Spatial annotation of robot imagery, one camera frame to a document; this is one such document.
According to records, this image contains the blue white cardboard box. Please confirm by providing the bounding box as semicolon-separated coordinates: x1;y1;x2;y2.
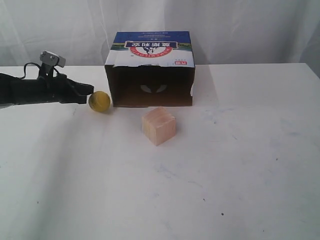
104;31;196;108

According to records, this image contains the light wooden cube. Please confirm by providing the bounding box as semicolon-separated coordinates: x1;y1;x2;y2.
142;106;176;146

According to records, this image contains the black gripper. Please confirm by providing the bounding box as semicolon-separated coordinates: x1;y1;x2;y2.
0;73;94;107

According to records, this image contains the black camera cable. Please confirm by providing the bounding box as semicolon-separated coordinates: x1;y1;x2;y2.
19;61;66;81

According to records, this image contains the yellow ball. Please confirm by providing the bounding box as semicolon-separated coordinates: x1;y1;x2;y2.
88;91;111;113

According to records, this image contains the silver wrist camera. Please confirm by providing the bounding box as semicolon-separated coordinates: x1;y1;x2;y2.
39;50;66;68

